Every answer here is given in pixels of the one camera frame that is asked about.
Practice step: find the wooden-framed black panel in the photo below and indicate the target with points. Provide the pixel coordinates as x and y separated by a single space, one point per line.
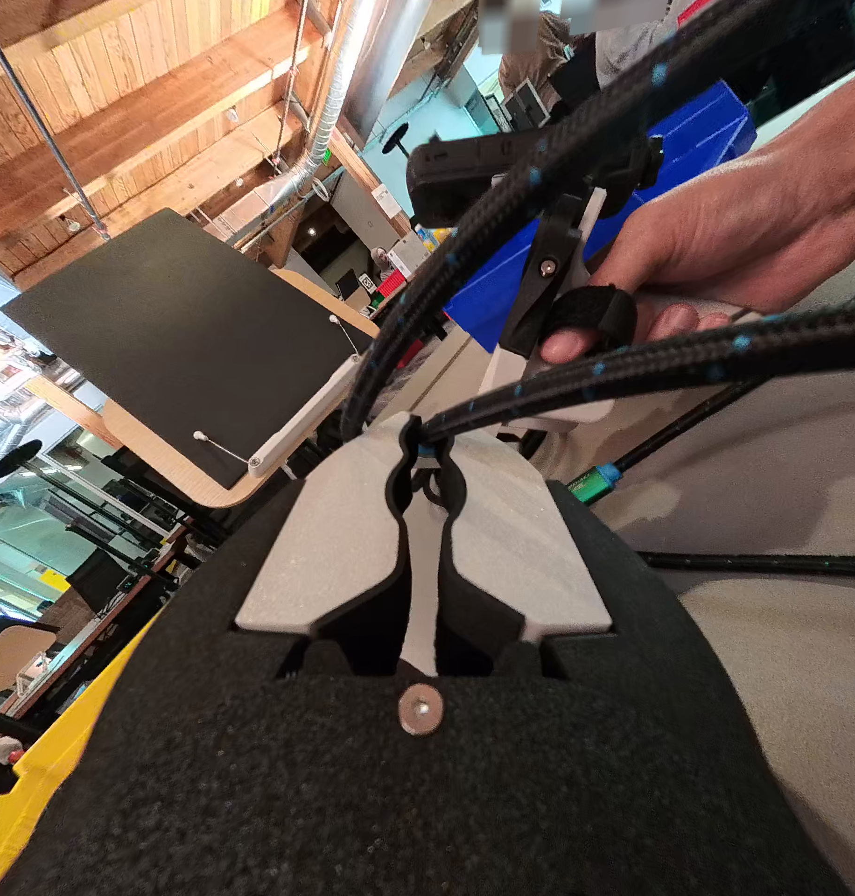
162 322

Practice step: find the yellow plastic bin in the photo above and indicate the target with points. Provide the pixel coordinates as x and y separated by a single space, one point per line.
36 784

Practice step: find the black round disc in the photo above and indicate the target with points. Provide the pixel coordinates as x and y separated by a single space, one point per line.
397 137

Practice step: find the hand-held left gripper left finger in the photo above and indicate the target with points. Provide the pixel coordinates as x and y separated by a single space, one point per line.
309 560

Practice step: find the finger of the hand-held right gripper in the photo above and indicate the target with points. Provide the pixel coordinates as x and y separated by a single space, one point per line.
575 412
505 375

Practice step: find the silver ventilation duct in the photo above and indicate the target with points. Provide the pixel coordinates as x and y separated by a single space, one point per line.
337 84

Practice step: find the blue plastic bin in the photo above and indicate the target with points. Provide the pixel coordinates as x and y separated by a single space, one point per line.
701 140

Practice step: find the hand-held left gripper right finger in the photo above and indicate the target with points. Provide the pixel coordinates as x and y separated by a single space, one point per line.
540 560

